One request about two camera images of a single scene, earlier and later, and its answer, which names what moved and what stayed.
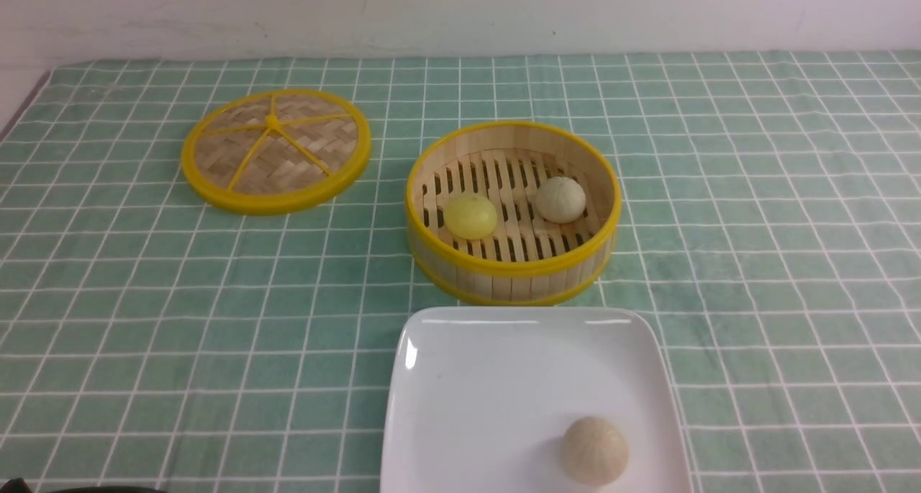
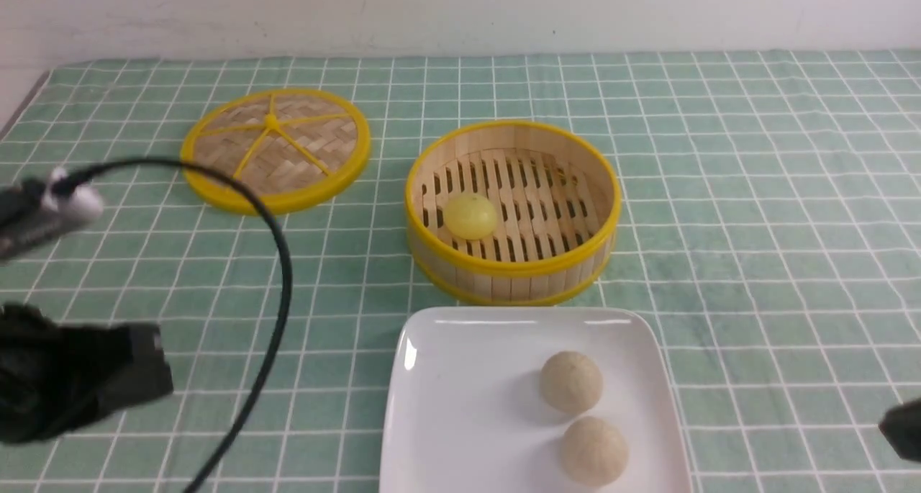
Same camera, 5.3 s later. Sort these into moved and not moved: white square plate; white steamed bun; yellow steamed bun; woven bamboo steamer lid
Moved: white steamed bun
Not moved: white square plate; woven bamboo steamer lid; yellow steamed bun
